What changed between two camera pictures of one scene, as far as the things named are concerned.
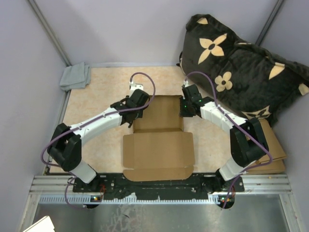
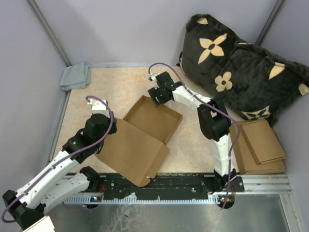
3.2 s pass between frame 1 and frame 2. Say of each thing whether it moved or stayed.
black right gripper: moved
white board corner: stayed
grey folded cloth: stayed
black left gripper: moved
